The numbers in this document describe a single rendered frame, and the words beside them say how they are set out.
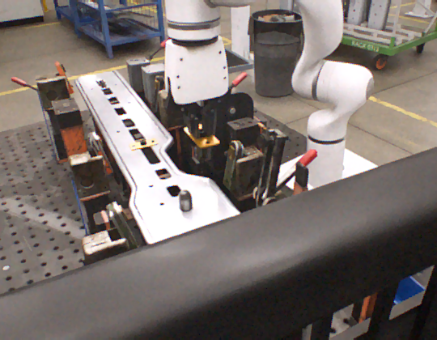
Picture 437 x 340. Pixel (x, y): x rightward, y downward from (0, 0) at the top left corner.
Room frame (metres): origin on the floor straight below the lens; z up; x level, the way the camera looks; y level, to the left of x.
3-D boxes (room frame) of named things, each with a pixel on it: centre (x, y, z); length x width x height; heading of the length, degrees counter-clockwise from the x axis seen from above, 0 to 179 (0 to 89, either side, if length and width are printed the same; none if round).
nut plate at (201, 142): (0.67, 0.03, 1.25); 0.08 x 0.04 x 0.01; 25
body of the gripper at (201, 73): (0.67, 0.03, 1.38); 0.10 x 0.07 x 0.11; 115
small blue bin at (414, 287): (0.70, -0.44, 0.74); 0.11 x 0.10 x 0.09; 25
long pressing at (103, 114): (1.11, 0.24, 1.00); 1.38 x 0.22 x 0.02; 25
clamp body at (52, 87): (1.55, 0.64, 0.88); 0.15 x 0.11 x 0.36; 115
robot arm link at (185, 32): (0.67, 0.03, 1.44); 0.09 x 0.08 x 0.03; 115
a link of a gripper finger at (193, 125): (0.66, 0.05, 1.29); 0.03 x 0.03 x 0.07; 25
